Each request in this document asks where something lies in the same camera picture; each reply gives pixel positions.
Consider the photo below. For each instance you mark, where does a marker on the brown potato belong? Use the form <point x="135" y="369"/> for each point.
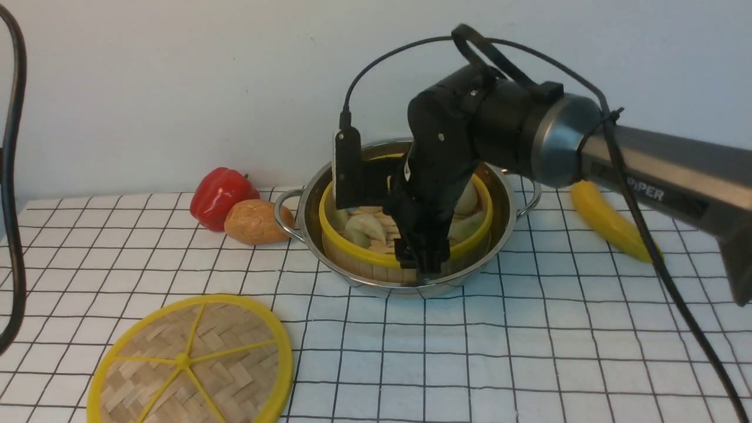
<point x="252" y="222"/>

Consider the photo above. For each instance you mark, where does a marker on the white dumpling centre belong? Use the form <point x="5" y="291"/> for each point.
<point x="368" y="225"/>

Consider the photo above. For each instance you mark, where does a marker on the yellow banana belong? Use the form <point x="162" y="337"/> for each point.
<point x="610" y="225"/>

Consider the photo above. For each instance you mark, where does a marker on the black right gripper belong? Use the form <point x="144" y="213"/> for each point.
<point x="472" y="116"/>

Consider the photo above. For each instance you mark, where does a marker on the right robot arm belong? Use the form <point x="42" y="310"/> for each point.
<point x="704" y="185"/>

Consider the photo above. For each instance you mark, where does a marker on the yellow bamboo steamer lid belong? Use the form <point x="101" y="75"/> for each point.
<point x="210" y="358"/>

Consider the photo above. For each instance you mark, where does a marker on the yellow bamboo steamer basket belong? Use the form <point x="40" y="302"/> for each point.
<point x="379" y="263"/>

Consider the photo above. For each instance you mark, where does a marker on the red bell pepper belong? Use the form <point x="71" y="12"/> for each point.
<point x="216" y="195"/>

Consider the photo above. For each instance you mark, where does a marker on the white checkered tablecloth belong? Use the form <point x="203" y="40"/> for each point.
<point x="561" y="327"/>

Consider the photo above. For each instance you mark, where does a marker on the green dumpling lower left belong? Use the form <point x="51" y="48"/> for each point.
<point x="357" y="237"/>

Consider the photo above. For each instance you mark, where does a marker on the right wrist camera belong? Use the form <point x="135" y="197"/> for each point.
<point x="347" y="167"/>

